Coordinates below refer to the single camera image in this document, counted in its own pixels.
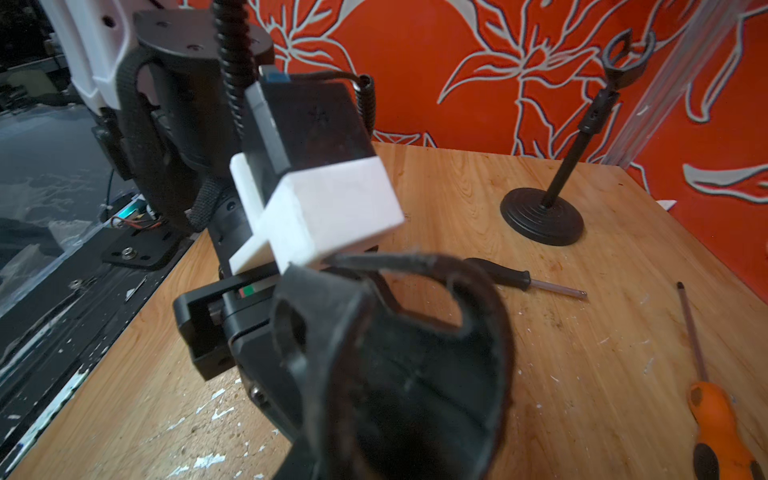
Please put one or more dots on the black round stand base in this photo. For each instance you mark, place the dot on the black round stand base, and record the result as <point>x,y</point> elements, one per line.
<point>558,225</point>

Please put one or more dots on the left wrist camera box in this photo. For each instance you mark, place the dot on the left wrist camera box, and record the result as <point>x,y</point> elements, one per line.
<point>308,177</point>

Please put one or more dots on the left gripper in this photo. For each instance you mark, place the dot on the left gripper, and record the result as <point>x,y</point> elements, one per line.
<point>228,324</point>

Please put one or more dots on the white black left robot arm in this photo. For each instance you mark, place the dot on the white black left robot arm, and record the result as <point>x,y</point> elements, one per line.
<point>166,86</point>

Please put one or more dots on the orange black handled screwdriver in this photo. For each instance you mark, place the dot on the orange black handled screwdriver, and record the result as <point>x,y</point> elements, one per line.
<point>719,452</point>

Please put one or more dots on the black microphone stand pole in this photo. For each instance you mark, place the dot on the black microphone stand pole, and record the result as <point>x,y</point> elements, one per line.
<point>617,77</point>

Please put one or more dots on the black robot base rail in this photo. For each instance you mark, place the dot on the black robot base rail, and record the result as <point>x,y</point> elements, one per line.
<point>53,338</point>

